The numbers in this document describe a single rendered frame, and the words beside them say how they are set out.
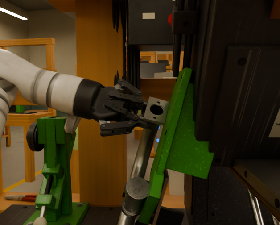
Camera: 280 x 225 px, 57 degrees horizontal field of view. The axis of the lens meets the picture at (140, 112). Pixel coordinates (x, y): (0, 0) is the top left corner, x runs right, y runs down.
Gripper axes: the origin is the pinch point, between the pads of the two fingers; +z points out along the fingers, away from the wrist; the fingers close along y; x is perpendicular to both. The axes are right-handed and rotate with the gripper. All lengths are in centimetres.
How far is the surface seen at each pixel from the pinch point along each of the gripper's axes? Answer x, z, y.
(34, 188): 289, -113, 72
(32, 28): 685, -579, 853
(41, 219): 22.4, -17.2, -17.9
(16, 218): 36.1, -27.2, -16.2
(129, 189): -0.2, -0.3, -15.4
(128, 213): 6.2, 0.5, -16.9
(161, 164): -3.5, 3.4, -11.6
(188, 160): -3.6, 7.4, -9.7
